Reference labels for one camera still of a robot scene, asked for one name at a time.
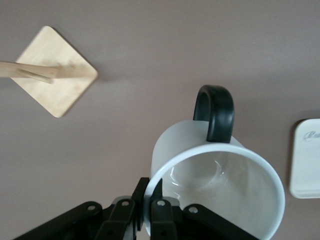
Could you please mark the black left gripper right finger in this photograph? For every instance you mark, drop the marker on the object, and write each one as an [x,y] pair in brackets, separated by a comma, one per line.
[162,220]

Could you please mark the cream rabbit print tray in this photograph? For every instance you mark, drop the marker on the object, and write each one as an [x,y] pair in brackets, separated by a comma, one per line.
[307,170]

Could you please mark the wooden cup rack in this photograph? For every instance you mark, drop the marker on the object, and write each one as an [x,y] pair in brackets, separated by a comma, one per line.
[55,95]

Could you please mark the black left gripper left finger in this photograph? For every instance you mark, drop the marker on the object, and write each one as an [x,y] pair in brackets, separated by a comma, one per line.
[117,217]

